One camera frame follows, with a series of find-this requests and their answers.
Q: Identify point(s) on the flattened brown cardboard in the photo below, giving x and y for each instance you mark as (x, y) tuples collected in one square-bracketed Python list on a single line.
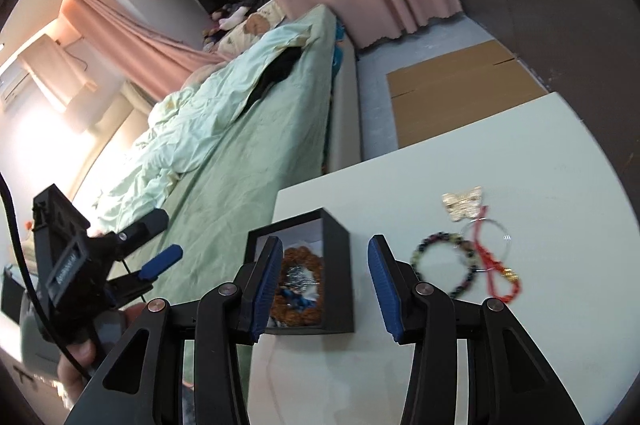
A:
[(456, 89)]

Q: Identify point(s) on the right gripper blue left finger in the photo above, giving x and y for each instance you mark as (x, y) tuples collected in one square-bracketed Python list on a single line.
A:
[(258, 282)]

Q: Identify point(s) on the light green bed quilt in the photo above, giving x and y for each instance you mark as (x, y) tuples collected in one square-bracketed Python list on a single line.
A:
[(216, 154)]

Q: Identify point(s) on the black jewelry box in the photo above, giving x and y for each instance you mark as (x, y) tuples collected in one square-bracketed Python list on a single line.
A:
[(319, 242)]

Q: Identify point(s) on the beige bed frame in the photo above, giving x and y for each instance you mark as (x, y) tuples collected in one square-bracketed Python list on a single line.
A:
[(344, 135)]

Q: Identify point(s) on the floral pillow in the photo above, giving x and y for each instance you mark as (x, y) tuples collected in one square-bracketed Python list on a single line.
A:
[(231, 43)]

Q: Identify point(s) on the gold butterfly hair clip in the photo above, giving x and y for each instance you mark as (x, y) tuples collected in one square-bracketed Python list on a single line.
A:
[(463, 205)]

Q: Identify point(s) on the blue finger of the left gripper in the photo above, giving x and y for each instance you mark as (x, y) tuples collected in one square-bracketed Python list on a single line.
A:
[(144, 229), (151, 270)]

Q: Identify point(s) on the pink side curtain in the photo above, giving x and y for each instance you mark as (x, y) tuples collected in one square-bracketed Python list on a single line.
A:
[(155, 62)]

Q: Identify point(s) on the thin silver bangle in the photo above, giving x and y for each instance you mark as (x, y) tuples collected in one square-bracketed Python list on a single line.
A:
[(493, 235)]

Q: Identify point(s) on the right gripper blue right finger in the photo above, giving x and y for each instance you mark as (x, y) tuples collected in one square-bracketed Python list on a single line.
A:
[(393, 283)]

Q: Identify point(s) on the silver ball chain jewelry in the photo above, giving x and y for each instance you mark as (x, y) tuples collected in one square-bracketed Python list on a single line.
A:
[(300, 280)]

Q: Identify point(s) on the person's left hand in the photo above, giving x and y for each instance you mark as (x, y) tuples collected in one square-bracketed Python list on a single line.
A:
[(84, 353)]

